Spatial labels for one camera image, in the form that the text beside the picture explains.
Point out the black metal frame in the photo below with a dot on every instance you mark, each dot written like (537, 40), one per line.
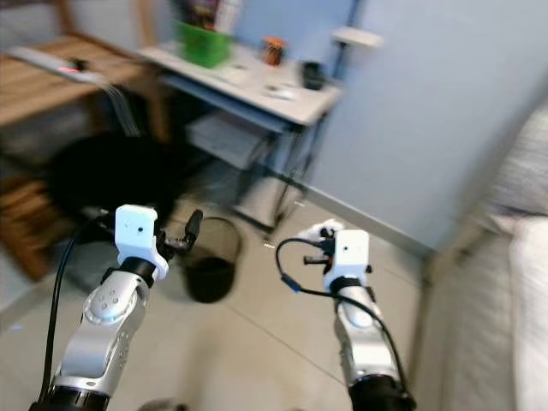
(347, 62)

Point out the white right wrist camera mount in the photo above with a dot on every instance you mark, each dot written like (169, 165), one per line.
(347, 255)

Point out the black cloth bundle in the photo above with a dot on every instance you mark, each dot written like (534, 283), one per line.
(111, 175)

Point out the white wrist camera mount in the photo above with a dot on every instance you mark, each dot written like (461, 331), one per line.
(347, 255)
(135, 235)

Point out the white paper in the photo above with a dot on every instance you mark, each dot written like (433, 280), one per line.
(317, 229)

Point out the white power strip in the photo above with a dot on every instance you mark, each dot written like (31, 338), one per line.
(64, 64)

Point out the grey floral patterned pillow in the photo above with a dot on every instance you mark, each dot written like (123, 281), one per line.
(518, 163)

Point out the black handheld controller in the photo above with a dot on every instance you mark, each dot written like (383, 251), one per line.
(313, 75)

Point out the small white wooden shelf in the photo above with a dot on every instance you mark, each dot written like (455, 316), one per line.
(358, 37)

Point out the green plastic basket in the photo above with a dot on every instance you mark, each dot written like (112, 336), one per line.
(204, 44)

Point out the black mesh trash bin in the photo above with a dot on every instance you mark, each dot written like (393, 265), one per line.
(212, 270)

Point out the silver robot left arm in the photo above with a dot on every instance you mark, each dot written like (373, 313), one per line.
(103, 317)

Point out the white desk with black legs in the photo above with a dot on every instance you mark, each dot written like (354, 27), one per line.
(240, 81)

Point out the wooden slatted rack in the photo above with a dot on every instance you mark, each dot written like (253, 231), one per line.
(43, 86)

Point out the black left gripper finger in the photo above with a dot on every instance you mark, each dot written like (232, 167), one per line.
(193, 227)

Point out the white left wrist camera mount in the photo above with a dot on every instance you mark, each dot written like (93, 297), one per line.
(135, 235)

